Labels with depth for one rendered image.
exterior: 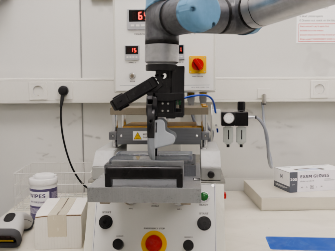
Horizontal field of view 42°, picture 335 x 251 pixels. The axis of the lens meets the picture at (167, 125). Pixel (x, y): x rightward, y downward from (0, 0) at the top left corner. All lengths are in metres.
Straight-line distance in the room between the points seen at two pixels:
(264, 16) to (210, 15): 0.11
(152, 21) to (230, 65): 0.87
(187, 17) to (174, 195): 0.34
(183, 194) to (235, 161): 0.98
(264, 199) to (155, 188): 0.73
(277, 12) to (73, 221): 0.71
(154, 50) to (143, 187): 0.29
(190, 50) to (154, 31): 0.47
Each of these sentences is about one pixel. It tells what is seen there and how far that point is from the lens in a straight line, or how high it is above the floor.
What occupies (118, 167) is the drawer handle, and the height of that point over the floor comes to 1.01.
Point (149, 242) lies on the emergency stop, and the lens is 1.06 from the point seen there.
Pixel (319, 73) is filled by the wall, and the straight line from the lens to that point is 1.86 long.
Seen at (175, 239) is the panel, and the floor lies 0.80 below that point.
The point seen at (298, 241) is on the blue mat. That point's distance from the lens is 1.25.
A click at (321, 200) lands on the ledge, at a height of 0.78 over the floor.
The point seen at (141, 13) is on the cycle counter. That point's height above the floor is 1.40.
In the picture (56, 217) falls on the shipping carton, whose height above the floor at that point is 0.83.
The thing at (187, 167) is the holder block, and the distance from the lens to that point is 0.94.
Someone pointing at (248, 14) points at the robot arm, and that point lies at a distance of 0.90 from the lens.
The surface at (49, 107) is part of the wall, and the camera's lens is 1.80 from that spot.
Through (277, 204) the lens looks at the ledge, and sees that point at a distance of 1.53.
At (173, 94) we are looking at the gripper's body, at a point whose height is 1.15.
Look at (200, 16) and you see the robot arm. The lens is 0.84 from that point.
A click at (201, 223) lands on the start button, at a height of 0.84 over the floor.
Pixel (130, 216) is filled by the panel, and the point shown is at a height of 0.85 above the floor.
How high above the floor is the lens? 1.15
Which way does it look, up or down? 4 degrees down
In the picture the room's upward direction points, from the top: straight up
